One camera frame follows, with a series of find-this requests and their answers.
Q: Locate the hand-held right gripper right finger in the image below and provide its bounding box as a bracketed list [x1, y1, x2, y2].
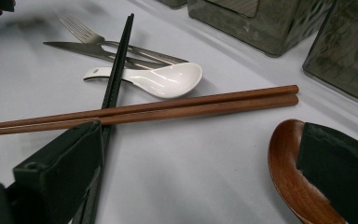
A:
[296, 121, 358, 224]

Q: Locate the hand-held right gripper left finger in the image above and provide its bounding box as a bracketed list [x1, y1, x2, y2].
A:
[12, 120, 104, 224]

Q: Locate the brown wooden spoon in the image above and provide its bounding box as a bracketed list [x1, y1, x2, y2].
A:
[267, 119, 348, 224]

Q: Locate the steel fork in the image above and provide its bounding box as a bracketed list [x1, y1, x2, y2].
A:
[59, 15, 189, 65]

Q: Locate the steel knife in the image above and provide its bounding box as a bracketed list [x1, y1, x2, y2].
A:
[42, 41, 170, 70]

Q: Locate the white ceramic spoon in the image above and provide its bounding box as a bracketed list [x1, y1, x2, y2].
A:
[83, 62, 204, 100]

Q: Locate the brown wooden chopstick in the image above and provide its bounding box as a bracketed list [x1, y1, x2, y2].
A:
[0, 94, 300, 137]
[0, 84, 300, 129]

